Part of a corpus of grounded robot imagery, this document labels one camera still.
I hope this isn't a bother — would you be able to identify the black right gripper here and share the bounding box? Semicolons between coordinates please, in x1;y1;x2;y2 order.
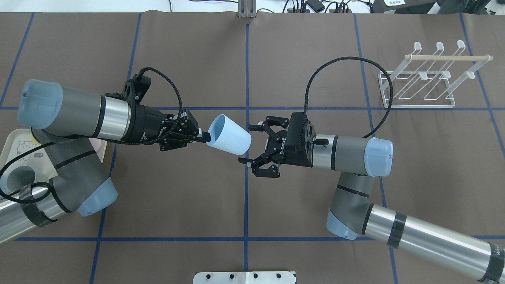
238;112;317;178

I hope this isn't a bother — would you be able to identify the white wire cup rack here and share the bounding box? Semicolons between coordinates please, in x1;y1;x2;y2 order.
377;40;494;108

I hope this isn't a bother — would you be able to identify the black braided right cable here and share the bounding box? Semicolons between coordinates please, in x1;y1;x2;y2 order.
303;56;393;138

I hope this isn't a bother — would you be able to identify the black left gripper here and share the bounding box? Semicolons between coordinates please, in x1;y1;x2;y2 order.
127;104;210;151

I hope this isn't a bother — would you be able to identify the light blue cup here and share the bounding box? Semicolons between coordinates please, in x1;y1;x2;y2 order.
206;114;251;156

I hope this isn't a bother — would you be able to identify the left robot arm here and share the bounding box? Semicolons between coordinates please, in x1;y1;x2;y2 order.
1;76;211;243

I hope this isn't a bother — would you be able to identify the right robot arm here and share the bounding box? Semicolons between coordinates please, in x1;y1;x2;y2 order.
238;112;505;284

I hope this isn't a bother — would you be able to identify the black braided left cable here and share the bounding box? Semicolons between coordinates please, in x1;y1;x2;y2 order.
0;66;183;204

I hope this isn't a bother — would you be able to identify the aluminium frame post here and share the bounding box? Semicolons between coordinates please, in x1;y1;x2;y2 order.
237;0;257;19

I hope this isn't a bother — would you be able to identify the grey cup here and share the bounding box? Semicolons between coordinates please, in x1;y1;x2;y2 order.
1;166;49;194

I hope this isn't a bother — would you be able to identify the black braided cable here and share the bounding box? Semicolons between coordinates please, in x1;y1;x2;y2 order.
303;56;393;138
0;66;183;204

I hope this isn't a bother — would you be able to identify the pink cup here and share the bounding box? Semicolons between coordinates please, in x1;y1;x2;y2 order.
89;137;106;155

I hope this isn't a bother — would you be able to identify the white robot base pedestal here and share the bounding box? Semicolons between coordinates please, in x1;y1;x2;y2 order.
193;271;297;284

